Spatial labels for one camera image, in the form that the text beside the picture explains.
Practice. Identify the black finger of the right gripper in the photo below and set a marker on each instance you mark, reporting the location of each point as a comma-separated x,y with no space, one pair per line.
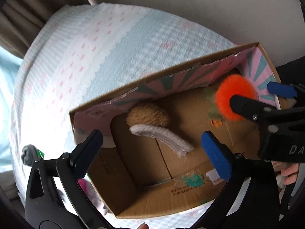
253,110

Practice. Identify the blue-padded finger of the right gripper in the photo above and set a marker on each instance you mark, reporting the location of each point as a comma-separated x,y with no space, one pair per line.
286,91

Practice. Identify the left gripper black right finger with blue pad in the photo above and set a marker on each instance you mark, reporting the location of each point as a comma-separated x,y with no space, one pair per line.
250,197

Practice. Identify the brown curtain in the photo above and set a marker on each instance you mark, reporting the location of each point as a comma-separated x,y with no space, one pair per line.
22,20

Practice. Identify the light blue curtain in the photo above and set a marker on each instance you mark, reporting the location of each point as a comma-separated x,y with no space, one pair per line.
9,67

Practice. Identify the checkered pink blue bedspread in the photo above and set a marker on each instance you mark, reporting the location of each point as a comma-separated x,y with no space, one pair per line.
84,52

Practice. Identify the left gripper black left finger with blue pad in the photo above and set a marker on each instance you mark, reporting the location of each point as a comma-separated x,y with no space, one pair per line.
54,198

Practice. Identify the brown plush toy white brim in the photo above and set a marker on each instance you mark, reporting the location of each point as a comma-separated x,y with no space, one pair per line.
149,120

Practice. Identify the cardboard box pink striped lining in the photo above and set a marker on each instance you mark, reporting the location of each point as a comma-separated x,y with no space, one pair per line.
141,177

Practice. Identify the green small packet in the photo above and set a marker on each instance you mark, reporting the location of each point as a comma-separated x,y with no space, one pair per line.
40,153

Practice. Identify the person's right hand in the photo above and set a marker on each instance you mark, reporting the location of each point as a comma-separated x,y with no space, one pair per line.
286,172

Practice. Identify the grey fuzzy sock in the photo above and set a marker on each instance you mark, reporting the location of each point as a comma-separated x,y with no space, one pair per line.
29,154

